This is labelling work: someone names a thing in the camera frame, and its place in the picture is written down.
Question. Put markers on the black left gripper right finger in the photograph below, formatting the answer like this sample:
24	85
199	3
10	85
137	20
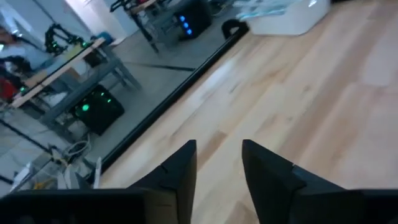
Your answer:
280	199

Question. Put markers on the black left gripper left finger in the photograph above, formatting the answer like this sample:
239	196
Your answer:
164	199

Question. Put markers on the white plastic bin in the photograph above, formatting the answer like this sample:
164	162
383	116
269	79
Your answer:
289	23

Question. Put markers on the black background robot arm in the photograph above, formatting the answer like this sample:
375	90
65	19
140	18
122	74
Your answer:
62	39

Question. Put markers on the black computer green lights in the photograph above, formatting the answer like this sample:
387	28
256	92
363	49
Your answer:
98	109

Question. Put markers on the wooden top workbench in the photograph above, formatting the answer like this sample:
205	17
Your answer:
62	70

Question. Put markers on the black clamp on table edge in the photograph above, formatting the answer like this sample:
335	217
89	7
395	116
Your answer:
228	26

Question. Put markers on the black computer blue lights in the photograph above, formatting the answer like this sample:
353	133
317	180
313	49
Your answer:
192	20

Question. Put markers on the red background object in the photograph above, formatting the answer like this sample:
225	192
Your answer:
6	88

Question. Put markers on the person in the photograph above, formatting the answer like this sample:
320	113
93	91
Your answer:
21	56

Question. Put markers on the black aluminium table frame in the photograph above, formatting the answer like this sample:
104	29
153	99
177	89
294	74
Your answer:
169	105

